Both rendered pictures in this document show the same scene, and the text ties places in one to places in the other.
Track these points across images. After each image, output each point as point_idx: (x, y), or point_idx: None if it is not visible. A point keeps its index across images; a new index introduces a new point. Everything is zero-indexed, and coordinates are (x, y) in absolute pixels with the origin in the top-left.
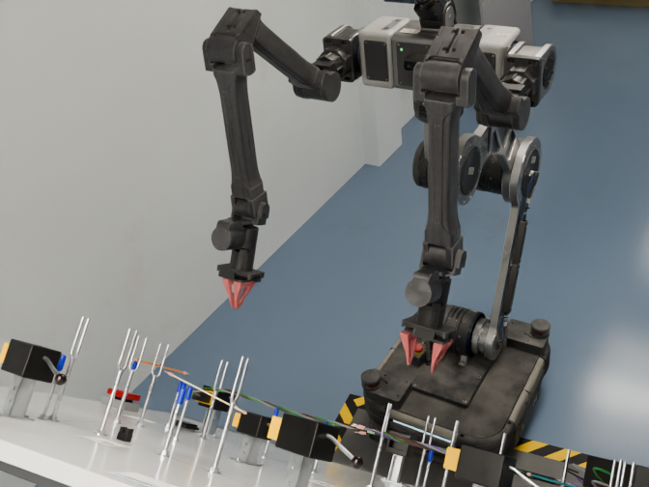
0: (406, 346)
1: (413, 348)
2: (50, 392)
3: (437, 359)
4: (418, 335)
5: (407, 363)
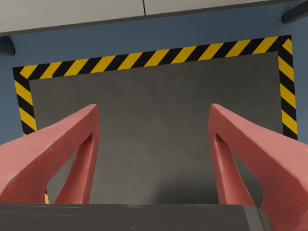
0: (266, 137)
1: (224, 189)
2: None
3: (75, 170)
4: (187, 221)
5: (220, 106)
